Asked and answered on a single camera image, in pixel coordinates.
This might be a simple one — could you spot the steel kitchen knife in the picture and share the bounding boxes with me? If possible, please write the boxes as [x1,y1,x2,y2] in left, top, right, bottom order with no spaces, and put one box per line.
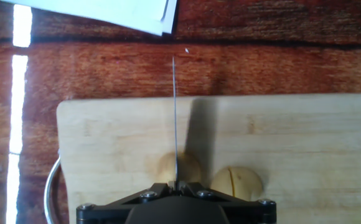
[172,55,179,190]

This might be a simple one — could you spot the printed paper sheets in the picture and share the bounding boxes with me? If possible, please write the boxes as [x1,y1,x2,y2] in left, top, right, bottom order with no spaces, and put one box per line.
[0,0,179,37]

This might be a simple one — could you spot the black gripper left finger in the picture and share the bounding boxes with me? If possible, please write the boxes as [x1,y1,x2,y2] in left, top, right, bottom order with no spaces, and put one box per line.
[76,179,177,224]

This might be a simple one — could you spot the dark red wooden board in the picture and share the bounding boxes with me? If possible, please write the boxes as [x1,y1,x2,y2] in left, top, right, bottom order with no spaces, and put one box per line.
[0,0,361,224]

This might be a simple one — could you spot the bamboo cutting board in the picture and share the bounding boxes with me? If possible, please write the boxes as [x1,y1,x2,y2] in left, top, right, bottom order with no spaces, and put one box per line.
[43,93,361,224]

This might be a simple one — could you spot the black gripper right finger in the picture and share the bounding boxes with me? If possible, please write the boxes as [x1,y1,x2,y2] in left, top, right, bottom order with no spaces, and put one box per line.
[179,179,277,224]

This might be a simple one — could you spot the small yellow potato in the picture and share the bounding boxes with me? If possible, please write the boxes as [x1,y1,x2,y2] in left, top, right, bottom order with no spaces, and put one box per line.
[157,151,202,185]
[210,166,264,202]

